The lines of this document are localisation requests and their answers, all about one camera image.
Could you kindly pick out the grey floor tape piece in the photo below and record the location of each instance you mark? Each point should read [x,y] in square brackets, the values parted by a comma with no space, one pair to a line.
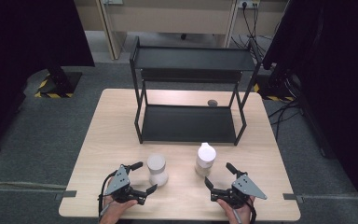
[293,197]
[66,194]

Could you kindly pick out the small grey round disc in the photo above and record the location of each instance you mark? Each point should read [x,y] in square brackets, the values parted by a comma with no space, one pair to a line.
[212,103]

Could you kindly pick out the person's left hand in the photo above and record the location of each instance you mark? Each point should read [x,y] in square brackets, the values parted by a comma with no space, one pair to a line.
[116,211]

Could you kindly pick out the white waisted shaker jar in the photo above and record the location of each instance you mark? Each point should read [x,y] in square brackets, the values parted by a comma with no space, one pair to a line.
[157,171]

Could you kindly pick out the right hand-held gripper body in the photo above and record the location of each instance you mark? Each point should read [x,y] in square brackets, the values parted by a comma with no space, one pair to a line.
[245,186]

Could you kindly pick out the wall power outlet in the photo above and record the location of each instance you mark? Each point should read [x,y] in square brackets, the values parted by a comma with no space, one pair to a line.
[248,3]

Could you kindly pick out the black metal two-tier rack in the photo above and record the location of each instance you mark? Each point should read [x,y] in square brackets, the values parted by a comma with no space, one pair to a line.
[192,59]

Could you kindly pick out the person's right hand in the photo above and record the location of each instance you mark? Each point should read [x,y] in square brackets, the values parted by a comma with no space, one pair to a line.
[234,213]

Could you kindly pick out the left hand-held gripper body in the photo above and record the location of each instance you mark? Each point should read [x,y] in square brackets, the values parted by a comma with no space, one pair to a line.
[119,183]

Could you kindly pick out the stand base with striped tape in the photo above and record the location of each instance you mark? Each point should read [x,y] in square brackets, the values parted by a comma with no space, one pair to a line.
[60,84]
[275,90]

